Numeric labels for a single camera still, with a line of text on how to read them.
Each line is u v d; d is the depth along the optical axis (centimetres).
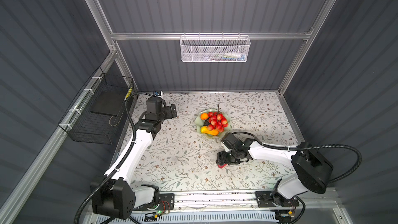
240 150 64
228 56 92
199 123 99
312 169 44
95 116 72
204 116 99
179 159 87
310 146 47
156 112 59
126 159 44
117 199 39
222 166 83
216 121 90
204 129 93
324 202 74
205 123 99
